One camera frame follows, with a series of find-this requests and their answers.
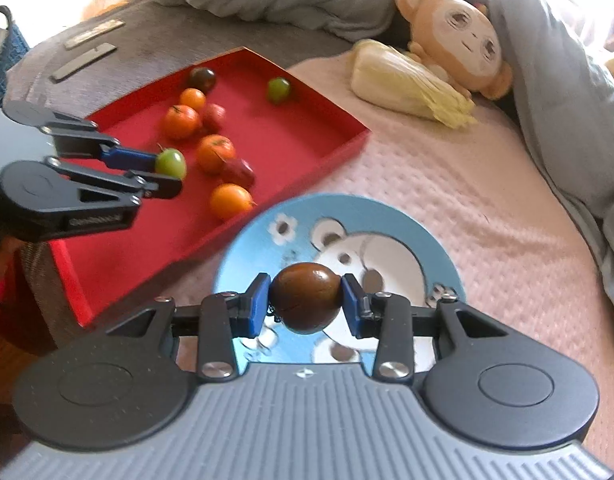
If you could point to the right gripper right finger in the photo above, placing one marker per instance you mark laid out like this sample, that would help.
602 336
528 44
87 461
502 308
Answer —
478 377

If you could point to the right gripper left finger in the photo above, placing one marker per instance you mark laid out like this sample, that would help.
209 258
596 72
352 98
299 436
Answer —
123 383

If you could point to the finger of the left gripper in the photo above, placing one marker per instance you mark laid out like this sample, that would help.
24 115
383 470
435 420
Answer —
52 199
79 138

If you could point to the green tomato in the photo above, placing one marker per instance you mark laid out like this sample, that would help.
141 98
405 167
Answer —
278 90
171 163

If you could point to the orange tangerine with stem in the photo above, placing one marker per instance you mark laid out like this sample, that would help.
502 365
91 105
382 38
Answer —
180 122

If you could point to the red apple with stem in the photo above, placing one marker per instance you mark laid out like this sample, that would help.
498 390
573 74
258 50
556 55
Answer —
237 171

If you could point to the large orange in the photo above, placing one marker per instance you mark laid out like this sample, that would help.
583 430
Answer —
229 200

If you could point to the dark brown tomato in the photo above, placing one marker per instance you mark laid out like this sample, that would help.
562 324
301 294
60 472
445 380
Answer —
306 297

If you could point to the grey sofa cover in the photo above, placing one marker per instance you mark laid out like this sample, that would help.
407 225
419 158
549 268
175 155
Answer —
155 41

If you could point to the black phone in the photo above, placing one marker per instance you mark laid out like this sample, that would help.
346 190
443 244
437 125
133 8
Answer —
82 61

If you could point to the blue plastic crate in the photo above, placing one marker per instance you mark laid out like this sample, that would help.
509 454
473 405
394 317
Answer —
13 47

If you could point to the light-coloured phone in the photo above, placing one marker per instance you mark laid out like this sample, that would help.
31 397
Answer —
92 33

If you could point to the small orange tomato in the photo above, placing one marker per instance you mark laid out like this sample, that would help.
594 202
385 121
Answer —
194 98

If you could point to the pink quilted mat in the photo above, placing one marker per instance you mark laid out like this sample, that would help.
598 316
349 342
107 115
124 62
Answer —
519 256

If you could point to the small red apple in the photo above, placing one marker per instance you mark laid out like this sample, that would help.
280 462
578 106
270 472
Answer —
214 117

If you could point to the dark purple tomato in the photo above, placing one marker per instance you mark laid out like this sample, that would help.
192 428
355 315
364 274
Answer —
202 78

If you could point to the blue bear plate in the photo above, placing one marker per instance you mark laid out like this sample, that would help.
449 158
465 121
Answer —
382 247

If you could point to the red cardboard tray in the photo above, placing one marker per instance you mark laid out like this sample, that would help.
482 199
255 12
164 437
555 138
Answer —
290 146

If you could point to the napa cabbage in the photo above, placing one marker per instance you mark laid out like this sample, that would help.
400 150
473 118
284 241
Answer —
387 78

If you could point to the monkey plush toy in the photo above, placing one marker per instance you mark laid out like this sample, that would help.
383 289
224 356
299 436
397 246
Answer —
457 43

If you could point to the grey-blue blanket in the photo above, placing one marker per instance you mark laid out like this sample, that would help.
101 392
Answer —
563 97

